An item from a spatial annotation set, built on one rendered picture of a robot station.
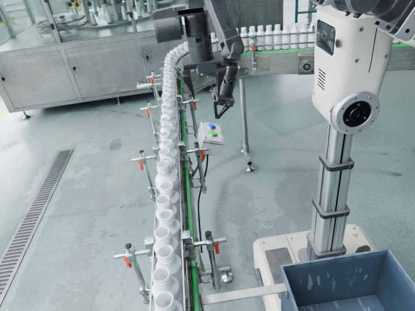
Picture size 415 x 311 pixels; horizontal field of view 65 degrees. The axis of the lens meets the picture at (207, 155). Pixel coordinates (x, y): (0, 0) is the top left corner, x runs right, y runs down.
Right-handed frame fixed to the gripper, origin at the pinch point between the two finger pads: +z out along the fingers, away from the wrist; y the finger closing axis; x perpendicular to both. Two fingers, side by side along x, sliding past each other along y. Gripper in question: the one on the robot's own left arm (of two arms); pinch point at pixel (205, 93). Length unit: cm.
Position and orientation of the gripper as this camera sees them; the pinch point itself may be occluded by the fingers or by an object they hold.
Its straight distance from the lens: 85.3
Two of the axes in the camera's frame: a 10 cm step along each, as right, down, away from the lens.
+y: 9.9, -1.4, 0.1
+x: -0.9, -5.5, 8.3
